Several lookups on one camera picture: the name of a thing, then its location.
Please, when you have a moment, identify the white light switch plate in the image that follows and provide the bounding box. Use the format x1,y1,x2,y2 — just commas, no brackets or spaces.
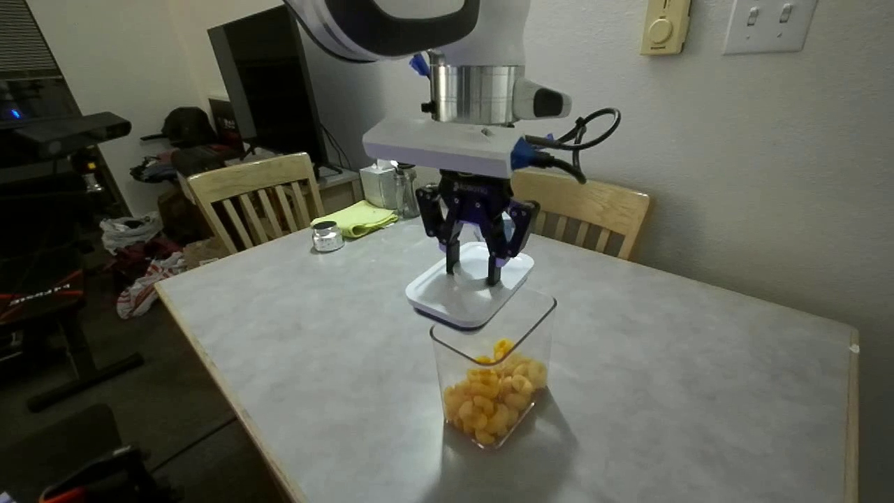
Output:
722,0,821,55

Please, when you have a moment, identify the beige wall thermostat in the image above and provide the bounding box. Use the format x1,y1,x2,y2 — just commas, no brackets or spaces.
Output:
640,0,695,58

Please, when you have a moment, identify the clear plastic storage container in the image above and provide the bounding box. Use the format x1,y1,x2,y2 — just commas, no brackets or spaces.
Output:
429,288,560,453

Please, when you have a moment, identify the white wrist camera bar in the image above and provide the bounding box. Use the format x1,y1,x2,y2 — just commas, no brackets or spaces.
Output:
360,115,526,181

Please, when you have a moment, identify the wooden slat-back chair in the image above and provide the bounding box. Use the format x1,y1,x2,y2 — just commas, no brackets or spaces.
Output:
177,149,327,256
511,171,655,263

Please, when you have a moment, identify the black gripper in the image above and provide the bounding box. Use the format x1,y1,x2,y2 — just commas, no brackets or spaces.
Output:
416,171,539,288

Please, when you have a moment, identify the black camera cable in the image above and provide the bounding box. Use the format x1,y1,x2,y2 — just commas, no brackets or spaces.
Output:
511,107,623,188

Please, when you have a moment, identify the black flat screen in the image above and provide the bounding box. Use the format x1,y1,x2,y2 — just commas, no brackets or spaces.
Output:
204,3,331,171

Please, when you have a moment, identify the white rectangular container lid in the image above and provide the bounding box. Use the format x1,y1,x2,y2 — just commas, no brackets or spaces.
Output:
404,242,539,332

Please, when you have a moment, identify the pile of clothes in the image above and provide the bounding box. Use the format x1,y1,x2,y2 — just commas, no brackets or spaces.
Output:
99,211,193,322

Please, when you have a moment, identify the lime green cloth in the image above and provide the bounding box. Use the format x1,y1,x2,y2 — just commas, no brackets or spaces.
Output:
310,199,404,242

